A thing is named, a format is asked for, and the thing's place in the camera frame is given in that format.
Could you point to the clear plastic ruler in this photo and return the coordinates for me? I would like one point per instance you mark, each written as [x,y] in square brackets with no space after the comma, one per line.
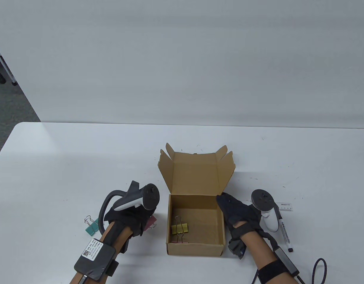
[285,206]

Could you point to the green binder clip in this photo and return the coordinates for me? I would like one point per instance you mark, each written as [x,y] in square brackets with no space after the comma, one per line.
[92,227]

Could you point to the black capped white marker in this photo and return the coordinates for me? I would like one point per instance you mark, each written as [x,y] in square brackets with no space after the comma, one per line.
[285,232]

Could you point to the pink binder clip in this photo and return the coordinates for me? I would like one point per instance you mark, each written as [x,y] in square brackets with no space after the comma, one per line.
[150,223]
[179,242]

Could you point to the white metal cart frame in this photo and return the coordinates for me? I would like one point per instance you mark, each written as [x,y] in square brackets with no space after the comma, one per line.
[6,66]

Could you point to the person's left forearm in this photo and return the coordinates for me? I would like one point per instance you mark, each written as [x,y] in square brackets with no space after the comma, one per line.
[110,235]

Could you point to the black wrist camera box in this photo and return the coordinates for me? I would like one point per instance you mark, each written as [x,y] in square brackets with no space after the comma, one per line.
[94,260]
[285,261]

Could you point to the person's right forearm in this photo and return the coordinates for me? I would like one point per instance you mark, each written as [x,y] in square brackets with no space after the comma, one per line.
[256,245]

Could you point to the brown cardboard mailer box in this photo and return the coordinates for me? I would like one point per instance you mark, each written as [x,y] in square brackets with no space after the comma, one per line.
[196,174]

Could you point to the person's right hand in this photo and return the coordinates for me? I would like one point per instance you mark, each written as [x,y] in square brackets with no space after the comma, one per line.
[238,210]

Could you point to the yellow binder clip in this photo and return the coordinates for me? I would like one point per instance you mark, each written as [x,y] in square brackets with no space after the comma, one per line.
[179,228]

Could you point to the person's left hand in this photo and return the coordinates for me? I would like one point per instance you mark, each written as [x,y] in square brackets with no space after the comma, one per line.
[131,219]

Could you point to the grey white controller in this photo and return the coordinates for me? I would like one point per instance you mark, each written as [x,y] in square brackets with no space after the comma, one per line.
[262,198]
[150,196]

